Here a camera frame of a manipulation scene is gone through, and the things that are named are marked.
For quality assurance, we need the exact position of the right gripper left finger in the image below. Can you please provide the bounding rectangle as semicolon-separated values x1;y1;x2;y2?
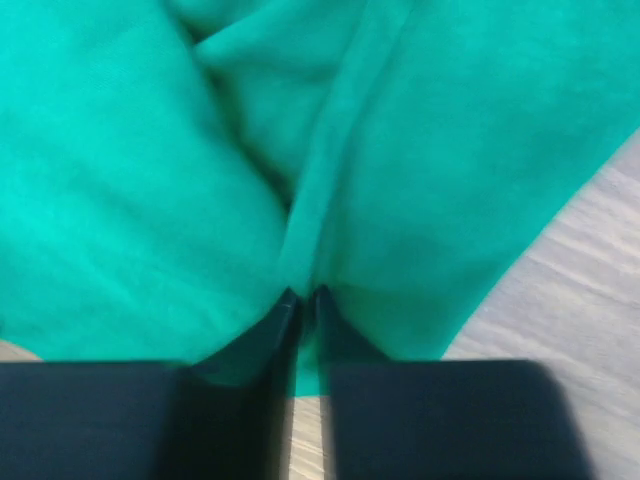
1;290;300;479

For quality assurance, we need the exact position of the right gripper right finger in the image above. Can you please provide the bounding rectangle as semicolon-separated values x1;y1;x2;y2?
311;287;596;480

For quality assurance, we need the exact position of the green t-shirt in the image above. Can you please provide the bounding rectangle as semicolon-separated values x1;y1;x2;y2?
0;0;640;399

